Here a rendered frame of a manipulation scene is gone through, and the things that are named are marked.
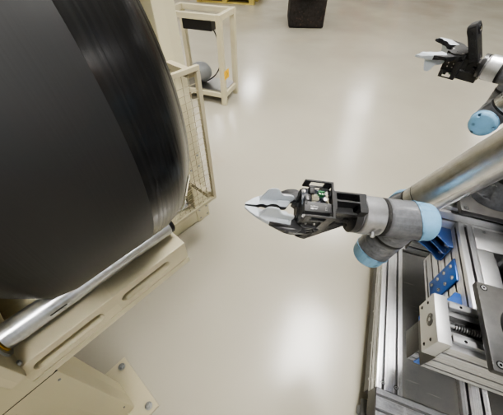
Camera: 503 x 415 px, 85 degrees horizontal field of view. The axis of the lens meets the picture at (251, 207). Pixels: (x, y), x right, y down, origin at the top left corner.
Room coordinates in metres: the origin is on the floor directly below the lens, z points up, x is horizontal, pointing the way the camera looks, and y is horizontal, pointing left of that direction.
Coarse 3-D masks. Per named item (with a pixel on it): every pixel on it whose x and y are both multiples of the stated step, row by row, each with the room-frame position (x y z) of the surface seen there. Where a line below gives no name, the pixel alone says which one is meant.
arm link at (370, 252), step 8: (360, 240) 0.37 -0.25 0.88; (368, 240) 0.35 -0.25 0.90; (376, 240) 0.33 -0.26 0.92; (360, 248) 0.35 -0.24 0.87; (368, 248) 0.34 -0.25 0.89; (376, 248) 0.33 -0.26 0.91; (384, 248) 0.32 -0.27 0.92; (392, 248) 0.31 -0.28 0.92; (400, 248) 0.32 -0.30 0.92; (360, 256) 0.34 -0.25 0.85; (368, 256) 0.33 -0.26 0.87; (376, 256) 0.32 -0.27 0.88; (384, 256) 0.32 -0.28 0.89; (368, 264) 0.33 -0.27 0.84; (376, 264) 0.32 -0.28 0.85
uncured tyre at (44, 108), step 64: (0, 0) 0.25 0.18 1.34; (64, 0) 0.28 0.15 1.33; (128, 0) 0.34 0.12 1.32; (0, 64) 0.22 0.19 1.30; (64, 64) 0.24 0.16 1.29; (128, 64) 0.28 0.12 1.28; (0, 128) 0.19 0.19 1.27; (64, 128) 0.21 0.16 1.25; (128, 128) 0.25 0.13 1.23; (0, 192) 0.16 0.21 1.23; (64, 192) 0.19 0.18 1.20; (128, 192) 0.23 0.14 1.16; (0, 256) 0.14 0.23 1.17; (64, 256) 0.16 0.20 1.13
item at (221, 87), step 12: (180, 12) 2.89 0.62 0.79; (192, 12) 2.85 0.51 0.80; (204, 12) 3.09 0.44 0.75; (228, 12) 2.92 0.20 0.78; (180, 24) 3.24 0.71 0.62; (192, 24) 2.94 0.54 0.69; (204, 24) 2.89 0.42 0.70; (216, 24) 2.77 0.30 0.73; (216, 36) 2.99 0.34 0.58; (204, 72) 2.95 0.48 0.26; (228, 72) 2.85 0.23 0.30; (204, 84) 2.97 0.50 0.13; (216, 84) 2.97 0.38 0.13; (228, 84) 2.97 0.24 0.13; (216, 96) 2.79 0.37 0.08
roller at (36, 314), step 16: (160, 240) 0.35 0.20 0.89; (128, 256) 0.30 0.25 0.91; (112, 272) 0.27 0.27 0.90; (80, 288) 0.23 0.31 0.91; (32, 304) 0.20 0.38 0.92; (48, 304) 0.20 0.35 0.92; (64, 304) 0.21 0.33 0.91; (16, 320) 0.17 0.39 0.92; (32, 320) 0.17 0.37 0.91; (48, 320) 0.18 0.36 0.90; (0, 336) 0.15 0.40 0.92; (16, 336) 0.15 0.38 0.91
